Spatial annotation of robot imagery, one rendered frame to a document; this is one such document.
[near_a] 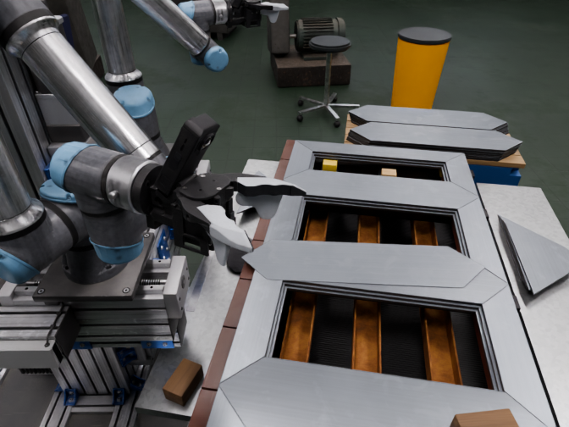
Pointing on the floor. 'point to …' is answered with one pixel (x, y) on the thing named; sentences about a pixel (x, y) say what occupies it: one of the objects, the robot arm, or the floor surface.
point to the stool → (334, 44)
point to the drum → (418, 66)
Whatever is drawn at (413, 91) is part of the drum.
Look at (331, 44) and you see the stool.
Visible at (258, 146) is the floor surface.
